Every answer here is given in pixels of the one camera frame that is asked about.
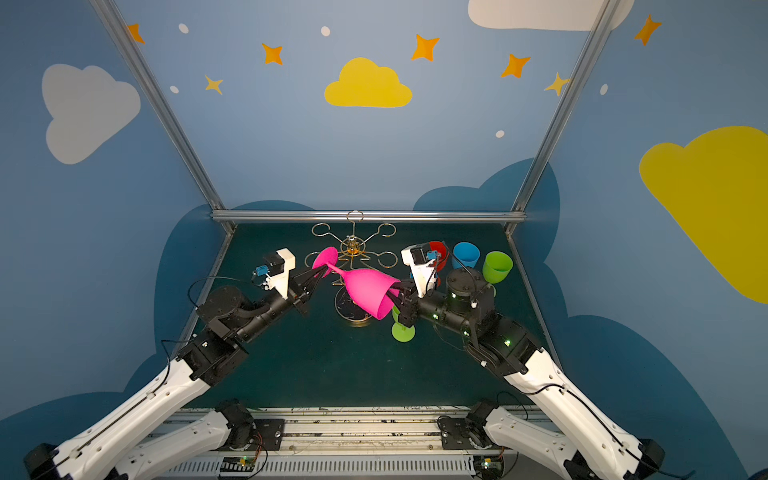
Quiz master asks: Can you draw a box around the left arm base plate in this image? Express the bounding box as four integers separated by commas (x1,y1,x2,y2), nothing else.
244,418,285,452

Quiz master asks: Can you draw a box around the circuit board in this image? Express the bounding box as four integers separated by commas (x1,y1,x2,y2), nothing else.
217,456,263,479
472,456,505,480

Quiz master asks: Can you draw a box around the left aluminium frame post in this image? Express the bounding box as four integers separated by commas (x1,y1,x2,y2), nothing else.
89,0,225,210

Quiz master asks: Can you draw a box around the aluminium front rail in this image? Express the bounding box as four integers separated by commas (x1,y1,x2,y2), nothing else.
139,402,495,479

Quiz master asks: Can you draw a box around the green wine glass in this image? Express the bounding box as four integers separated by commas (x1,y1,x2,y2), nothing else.
391,307,415,343
482,251,514,285

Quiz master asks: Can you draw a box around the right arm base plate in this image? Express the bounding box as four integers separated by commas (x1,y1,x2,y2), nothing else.
436,415,503,451

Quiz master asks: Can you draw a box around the left circuit board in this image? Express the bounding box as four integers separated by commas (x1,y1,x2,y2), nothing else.
217,456,263,479

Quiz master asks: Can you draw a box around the right circuit board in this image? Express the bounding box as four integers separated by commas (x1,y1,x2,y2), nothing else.
472,456,505,480

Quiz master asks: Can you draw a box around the blue wine glass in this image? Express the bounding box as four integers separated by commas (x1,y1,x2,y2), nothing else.
451,242,480,269

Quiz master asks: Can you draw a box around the pink wine glass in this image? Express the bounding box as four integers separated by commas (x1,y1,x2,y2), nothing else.
312,247,399,320

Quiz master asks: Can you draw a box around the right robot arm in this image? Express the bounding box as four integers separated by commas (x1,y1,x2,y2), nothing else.
386,269,665,479

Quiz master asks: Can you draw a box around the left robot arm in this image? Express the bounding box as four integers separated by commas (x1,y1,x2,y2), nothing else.
24,266,330,479

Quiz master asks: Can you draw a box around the gold wire glass rack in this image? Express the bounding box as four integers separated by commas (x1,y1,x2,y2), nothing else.
311,210,399,328

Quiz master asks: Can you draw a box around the aluminium frame post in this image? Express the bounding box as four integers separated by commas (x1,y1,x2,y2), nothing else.
89,0,225,210
509,0,621,224

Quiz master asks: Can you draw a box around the red wine glass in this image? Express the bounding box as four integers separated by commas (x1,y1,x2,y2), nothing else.
429,241,448,272

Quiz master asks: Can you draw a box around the back aluminium frame bar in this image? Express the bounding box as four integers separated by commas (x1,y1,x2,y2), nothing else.
211,209,526,224

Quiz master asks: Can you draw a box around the right aluminium frame post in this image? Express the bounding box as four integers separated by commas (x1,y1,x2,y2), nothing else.
509,0,621,224

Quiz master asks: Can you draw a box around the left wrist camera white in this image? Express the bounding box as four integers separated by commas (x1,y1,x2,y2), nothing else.
251,248,296,300

